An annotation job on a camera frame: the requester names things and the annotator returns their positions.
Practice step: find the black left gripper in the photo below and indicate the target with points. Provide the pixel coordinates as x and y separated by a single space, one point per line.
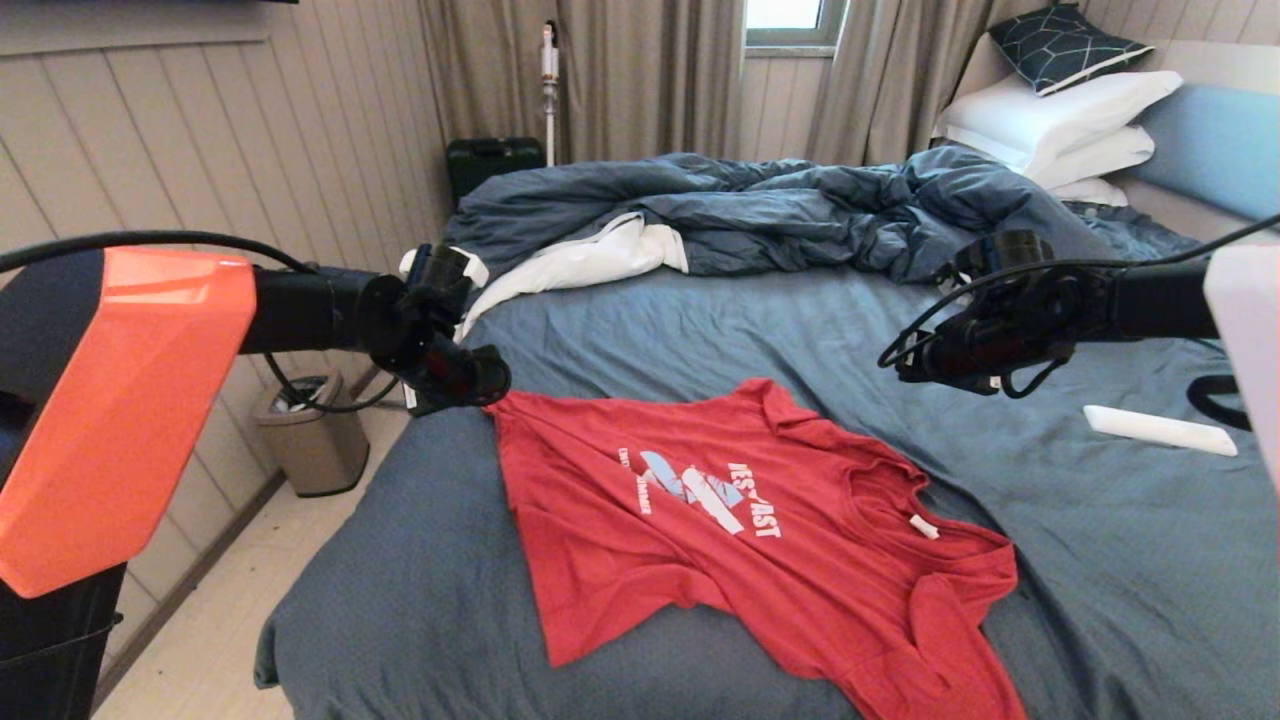
445 372

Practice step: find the red printed t-shirt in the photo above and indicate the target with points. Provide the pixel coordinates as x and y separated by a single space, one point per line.
750 560

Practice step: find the flat white remote control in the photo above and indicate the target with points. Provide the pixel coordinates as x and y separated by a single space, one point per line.
1150 428

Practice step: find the dark geometric patterned cushion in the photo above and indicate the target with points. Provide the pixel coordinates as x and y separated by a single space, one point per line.
1060 45

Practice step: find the window with grey frame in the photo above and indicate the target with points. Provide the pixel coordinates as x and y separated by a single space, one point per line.
785 12

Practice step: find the blue-grey bed sheet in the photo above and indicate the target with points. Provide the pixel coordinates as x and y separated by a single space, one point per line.
700 330

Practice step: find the dark blue crumpled duvet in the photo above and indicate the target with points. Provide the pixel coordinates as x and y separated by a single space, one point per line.
750 210

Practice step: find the black wall screen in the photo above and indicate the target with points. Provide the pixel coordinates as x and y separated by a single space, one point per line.
150 2

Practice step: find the white stick vacuum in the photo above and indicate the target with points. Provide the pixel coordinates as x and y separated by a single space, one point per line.
549 60

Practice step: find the dark green suitcase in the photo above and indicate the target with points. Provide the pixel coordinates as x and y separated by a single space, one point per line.
490 165

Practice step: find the beige trash bin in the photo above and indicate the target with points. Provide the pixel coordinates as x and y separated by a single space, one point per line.
312 450

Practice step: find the beige curtain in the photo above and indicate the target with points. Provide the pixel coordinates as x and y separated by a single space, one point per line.
880 80
650 80

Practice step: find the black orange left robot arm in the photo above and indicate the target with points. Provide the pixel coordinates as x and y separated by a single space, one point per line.
120 400

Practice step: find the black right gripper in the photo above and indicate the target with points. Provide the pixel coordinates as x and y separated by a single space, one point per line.
1000 350

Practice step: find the large white pillow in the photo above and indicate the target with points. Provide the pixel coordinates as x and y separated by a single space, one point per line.
1040 115

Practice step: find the blue headboard cushion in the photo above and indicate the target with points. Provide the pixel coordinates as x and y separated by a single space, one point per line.
1220 150

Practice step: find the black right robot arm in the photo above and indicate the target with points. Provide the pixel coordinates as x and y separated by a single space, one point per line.
1160 300

